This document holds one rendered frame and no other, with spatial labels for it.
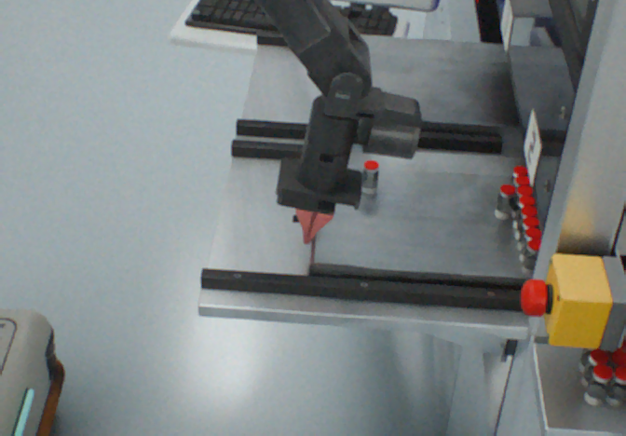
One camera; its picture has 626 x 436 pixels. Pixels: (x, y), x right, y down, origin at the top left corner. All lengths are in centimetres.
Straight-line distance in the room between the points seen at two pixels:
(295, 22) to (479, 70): 69
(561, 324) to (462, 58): 76
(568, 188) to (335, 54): 28
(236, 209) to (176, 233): 135
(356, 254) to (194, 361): 112
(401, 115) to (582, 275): 27
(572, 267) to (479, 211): 32
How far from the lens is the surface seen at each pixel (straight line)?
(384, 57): 169
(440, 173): 141
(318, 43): 104
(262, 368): 230
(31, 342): 204
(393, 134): 111
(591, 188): 105
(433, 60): 169
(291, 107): 154
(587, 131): 101
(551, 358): 117
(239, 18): 191
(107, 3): 387
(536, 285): 105
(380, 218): 132
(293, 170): 118
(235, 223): 130
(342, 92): 106
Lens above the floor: 170
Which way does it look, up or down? 38 degrees down
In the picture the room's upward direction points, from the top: 3 degrees clockwise
